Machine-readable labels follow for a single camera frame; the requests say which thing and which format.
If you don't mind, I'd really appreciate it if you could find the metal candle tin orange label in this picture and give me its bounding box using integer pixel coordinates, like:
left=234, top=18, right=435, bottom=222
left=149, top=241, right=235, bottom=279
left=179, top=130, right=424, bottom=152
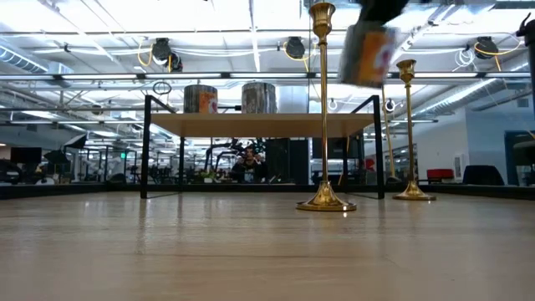
left=337, top=20, right=400, bottom=89
left=183, top=84, right=219, bottom=115

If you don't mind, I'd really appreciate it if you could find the plain galvanized metal candle tin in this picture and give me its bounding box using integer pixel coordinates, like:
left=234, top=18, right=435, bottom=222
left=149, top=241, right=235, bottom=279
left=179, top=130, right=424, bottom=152
left=241, top=81, right=278, bottom=115

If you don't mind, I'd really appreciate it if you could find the short brass candlestick holder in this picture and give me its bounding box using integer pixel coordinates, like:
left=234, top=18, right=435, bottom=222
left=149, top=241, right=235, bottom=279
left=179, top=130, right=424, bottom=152
left=392, top=59, right=437, bottom=202

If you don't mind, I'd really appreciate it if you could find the tall brass candlestick holder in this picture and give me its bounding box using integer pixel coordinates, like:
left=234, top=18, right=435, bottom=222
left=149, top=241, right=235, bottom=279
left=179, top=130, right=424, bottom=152
left=295, top=2, right=358, bottom=212

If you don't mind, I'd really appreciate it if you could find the red seat cushion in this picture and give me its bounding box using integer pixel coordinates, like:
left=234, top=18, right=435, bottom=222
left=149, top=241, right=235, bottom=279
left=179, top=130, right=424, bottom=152
left=425, top=168, right=455, bottom=181

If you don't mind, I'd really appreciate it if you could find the black cabinet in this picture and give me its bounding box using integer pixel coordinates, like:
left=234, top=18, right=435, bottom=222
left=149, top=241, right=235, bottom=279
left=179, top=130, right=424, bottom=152
left=265, top=138, right=311, bottom=186

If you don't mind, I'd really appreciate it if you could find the black chair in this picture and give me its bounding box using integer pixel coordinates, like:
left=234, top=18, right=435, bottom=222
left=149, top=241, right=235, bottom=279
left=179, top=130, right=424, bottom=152
left=461, top=165, right=506, bottom=186

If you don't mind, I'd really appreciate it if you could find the person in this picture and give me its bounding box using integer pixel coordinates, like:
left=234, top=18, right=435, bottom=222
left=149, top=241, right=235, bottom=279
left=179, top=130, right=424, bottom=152
left=232, top=145, right=268, bottom=184

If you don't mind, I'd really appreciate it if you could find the long ceiling light bar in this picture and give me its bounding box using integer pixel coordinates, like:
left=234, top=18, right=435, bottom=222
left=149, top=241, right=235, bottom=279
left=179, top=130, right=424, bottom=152
left=0, top=71, right=532, bottom=81

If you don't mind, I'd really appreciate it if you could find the black studio light shade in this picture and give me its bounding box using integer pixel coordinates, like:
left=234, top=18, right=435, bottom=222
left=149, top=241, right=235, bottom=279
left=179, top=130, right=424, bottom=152
left=62, top=133, right=89, bottom=151
left=43, top=149, right=70, bottom=166

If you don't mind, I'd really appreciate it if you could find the black monitor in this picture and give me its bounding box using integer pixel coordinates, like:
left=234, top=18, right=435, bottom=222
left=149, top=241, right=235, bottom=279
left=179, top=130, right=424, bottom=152
left=10, top=146, right=43, bottom=165

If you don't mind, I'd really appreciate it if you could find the dark chair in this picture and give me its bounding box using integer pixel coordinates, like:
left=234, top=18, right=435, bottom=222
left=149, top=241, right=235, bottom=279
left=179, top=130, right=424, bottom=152
left=0, top=158, right=25, bottom=186

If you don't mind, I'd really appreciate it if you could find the black ceiling cable reel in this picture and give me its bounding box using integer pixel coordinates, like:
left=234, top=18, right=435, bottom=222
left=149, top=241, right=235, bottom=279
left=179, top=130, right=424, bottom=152
left=150, top=37, right=184, bottom=74
left=285, top=36, right=307, bottom=60
left=475, top=36, right=498, bottom=58

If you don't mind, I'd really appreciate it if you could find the wooden shelf black metal frame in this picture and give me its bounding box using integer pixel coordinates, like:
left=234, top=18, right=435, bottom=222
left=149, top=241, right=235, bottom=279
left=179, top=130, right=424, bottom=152
left=140, top=94, right=385, bottom=201

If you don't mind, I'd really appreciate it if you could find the black hanging ring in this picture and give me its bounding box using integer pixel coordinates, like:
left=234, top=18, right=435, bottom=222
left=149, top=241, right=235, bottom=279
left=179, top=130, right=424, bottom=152
left=151, top=80, right=173, bottom=96

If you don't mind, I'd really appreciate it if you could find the black table edge rail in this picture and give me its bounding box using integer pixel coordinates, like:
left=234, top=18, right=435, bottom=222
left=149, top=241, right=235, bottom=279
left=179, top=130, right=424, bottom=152
left=0, top=182, right=535, bottom=201

